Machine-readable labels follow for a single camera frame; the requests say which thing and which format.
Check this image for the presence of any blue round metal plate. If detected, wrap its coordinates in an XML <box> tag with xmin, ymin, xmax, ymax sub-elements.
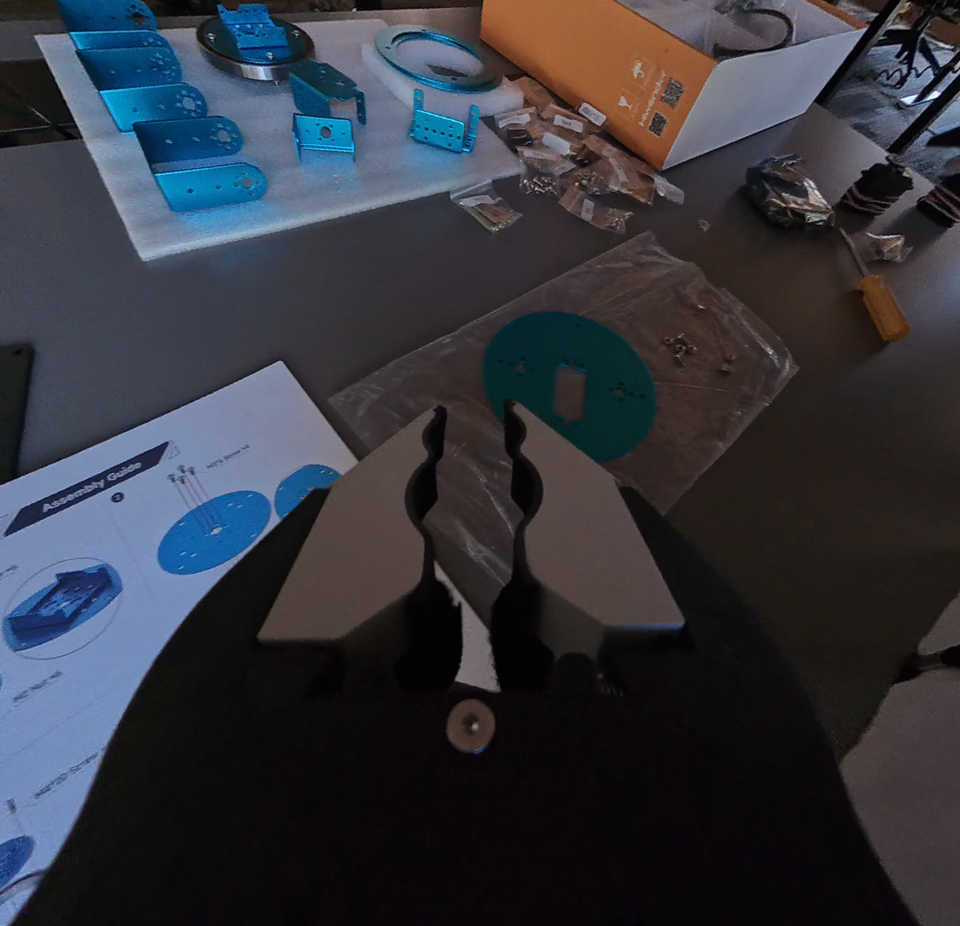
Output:
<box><xmin>482</xmin><ymin>311</ymin><xmax>658</xmax><ymax>462</ymax></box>

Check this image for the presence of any blue metal ring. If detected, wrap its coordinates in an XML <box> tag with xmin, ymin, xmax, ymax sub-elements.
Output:
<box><xmin>375</xmin><ymin>25</ymin><xmax>504</xmax><ymax>93</ymax></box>

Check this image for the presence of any orange and white cardboard box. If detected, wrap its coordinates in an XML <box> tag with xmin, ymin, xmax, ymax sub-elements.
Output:
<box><xmin>480</xmin><ymin>0</ymin><xmax>871</xmax><ymax>171</ymax></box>

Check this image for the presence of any large clear plastic bag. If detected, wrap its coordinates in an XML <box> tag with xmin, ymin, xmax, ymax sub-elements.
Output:
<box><xmin>327</xmin><ymin>230</ymin><xmax>798</xmax><ymax>567</ymax></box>

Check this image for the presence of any silver foil bag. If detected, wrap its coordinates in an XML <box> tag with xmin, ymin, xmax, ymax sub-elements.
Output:
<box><xmin>744</xmin><ymin>154</ymin><xmax>836</xmax><ymax>230</ymax></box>

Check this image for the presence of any pile of small screw bags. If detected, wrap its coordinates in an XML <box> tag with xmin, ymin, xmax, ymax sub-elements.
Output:
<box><xmin>495</xmin><ymin>77</ymin><xmax>685</xmax><ymax>233</ymax></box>

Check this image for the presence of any dark blue U bracket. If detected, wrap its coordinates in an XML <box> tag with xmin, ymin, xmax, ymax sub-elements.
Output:
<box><xmin>288</xmin><ymin>60</ymin><xmax>369</xmax><ymax>126</ymax></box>

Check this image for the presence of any bag of long screws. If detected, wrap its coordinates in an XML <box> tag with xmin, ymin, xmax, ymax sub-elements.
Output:
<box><xmin>450</xmin><ymin>182</ymin><xmax>524</xmax><ymax>232</ymax></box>

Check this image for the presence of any person's white shirt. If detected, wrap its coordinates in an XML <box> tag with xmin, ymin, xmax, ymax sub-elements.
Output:
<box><xmin>838</xmin><ymin>589</ymin><xmax>960</xmax><ymax>926</ymax></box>

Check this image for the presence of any small white foam block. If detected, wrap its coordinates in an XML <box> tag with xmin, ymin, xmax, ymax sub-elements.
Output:
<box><xmin>360</xmin><ymin>37</ymin><xmax>528</xmax><ymax>121</ymax></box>

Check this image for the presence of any grey desk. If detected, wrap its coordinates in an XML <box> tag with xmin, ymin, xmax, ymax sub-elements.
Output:
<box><xmin>0</xmin><ymin>7</ymin><xmax>960</xmax><ymax>758</ymax></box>

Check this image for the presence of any row of blue long brackets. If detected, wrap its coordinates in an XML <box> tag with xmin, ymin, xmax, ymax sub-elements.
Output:
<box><xmin>56</xmin><ymin>0</ymin><xmax>269</xmax><ymax>213</ymax></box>

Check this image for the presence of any scatter of small screws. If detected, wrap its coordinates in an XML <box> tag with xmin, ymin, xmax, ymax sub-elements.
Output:
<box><xmin>660</xmin><ymin>304</ymin><xmax>736</xmax><ymax>376</ymax></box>

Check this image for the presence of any white foam sheet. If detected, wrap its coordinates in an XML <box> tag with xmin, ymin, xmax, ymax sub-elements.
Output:
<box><xmin>33</xmin><ymin>19</ymin><xmax>526</xmax><ymax>261</ymax></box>

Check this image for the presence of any yellow handled screwdriver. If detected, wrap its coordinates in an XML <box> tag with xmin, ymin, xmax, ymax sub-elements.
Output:
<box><xmin>837</xmin><ymin>226</ymin><xmax>912</xmax><ymax>343</ymax></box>

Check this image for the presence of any wide blue U bracket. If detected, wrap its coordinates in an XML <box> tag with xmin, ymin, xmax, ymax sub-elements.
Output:
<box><xmin>408</xmin><ymin>90</ymin><xmax>481</xmax><ymax>155</ymax></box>

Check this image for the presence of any round bearing with blue bracket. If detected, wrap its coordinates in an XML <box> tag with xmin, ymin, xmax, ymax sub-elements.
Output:
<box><xmin>196</xmin><ymin>15</ymin><xmax>320</xmax><ymax>82</ymax></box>

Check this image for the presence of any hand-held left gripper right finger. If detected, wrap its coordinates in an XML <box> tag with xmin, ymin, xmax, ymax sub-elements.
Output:
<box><xmin>489</xmin><ymin>400</ymin><xmax>689</xmax><ymax>691</ymax></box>

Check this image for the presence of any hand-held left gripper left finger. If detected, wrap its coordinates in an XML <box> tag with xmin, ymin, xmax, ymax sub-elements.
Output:
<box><xmin>255</xmin><ymin>405</ymin><xmax>460</xmax><ymax>691</ymax></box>

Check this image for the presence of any small blue servo bracket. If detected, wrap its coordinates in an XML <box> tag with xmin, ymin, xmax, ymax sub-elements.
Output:
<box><xmin>292</xmin><ymin>112</ymin><xmax>355</xmax><ymax>164</ymax></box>

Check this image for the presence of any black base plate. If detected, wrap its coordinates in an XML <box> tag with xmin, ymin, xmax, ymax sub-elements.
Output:
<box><xmin>0</xmin><ymin>343</ymin><xmax>36</xmax><ymax>485</ymax></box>

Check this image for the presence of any white instruction manual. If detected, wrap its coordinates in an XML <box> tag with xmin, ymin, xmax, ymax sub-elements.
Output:
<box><xmin>0</xmin><ymin>361</ymin><xmax>361</xmax><ymax>926</ymax></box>

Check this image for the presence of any blue square mounting bracket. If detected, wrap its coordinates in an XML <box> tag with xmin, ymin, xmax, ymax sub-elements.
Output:
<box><xmin>217</xmin><ymin>4</ymin><xmax>291</xmax><ymax>50</ymax></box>

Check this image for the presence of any black servo with wires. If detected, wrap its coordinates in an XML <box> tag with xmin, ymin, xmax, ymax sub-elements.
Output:
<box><xmin>840</xmin><ymin>157</ymin><xmax>915</xmax><ymax>215</ymax></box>
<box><xmin>916</xmin><ymin>178</ymin><xmax>960</xmax><ymax>230</ymax></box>

